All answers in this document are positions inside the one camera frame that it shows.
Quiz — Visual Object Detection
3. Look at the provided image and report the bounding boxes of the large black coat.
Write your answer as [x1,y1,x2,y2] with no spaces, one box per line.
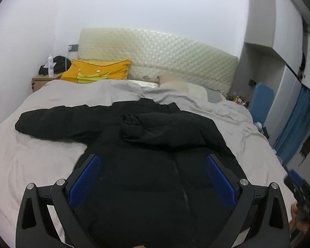
[15,99,245,247]

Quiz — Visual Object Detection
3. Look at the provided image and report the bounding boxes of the blue curtain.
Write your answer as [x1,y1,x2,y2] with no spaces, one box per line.
[274,86,310,167]

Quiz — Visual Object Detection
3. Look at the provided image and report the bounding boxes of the grey bed sheet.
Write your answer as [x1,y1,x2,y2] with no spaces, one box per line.
[0,80,295,247]

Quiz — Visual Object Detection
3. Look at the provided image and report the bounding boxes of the small items on bedside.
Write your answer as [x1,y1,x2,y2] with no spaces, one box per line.
[226,92,249,108]

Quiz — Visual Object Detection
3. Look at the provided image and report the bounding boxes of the wooden nightstand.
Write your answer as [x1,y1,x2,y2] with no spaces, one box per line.
[31,73,63,92]

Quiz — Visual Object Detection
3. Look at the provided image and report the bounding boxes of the white spray bottle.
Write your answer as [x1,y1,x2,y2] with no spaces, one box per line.
[47,54,54,77]

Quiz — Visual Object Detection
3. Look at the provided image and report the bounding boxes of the beige pillow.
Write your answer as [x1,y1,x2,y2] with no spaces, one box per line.
[157,74,208,100]

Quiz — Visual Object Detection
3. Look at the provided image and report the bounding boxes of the yellow crown pillow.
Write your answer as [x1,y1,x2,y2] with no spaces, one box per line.
[60,59,132,84]

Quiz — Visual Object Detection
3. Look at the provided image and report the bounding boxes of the black bag on nightstand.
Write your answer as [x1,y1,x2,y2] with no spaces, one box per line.
[38,55,72,76]

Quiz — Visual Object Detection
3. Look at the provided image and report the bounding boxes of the cream quilted headboard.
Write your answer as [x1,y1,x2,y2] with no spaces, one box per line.
[78,27,238,95]

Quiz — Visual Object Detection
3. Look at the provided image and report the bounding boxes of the white wall cabinet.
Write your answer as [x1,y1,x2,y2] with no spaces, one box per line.
[243,0,304,76]

